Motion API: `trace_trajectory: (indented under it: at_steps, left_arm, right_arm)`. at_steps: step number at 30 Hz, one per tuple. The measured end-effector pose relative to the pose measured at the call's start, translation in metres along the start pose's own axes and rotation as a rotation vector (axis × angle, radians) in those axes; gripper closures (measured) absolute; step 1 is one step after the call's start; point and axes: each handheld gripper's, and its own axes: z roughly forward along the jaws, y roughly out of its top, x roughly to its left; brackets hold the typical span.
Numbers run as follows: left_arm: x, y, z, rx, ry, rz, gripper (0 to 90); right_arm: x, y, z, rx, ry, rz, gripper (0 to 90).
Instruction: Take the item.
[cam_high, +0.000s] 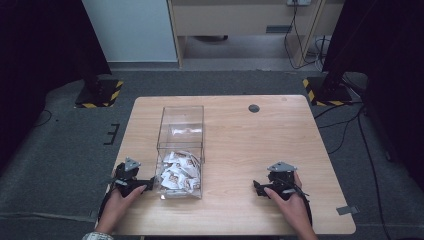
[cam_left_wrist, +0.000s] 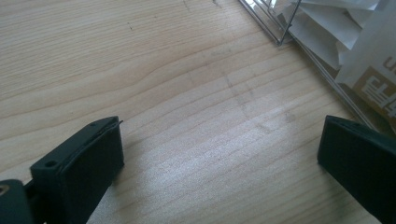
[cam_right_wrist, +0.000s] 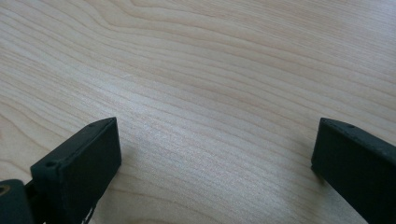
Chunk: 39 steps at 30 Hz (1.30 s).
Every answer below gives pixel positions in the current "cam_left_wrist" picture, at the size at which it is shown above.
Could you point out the clear acrylic box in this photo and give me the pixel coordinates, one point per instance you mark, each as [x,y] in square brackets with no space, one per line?
[314,59]

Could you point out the white packet with tan label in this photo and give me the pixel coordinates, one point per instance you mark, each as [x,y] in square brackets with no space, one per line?
[373,71]

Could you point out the white paper packet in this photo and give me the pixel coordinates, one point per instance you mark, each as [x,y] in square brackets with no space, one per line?
[323,28]

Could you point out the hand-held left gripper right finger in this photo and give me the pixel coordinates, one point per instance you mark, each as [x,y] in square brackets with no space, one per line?
[361,161]

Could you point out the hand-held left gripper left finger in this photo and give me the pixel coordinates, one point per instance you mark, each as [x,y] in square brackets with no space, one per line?
[79,174]

